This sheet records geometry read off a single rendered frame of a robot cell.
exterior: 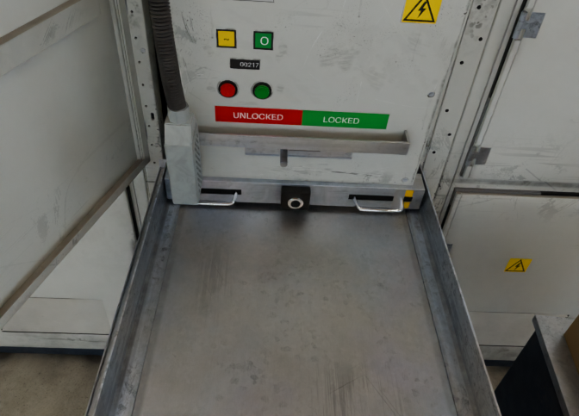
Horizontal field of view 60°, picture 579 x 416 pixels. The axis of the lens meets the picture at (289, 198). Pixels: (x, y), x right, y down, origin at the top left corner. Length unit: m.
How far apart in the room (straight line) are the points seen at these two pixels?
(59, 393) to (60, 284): 0.42
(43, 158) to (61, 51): 0.18
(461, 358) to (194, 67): 0.66
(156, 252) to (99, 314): 0.68
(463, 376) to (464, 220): 0.53
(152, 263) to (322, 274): 0.32
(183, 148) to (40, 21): 0.28
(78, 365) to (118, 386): 1.04
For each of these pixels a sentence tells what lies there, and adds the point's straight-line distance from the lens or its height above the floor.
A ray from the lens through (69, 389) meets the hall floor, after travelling 1.85.
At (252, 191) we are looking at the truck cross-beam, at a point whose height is 0.87.
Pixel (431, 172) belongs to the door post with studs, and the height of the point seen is 0.84.
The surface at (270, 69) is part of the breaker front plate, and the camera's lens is 0.89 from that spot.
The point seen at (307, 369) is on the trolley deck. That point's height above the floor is 0.82.
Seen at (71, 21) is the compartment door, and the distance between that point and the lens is 0.92.
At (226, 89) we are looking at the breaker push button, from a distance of 0.90.
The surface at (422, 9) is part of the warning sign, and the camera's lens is 0.86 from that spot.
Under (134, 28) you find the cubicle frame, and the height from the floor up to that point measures 1.15.
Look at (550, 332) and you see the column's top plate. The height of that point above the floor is 0.75.
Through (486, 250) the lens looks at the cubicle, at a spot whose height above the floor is 0.60.
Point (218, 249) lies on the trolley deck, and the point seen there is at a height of 0.82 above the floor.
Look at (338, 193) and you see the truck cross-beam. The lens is 1.06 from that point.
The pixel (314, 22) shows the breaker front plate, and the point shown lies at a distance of 0.85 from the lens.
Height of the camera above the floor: 1.56
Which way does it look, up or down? 42 degrees down
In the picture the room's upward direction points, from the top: 5 degrees clockwise
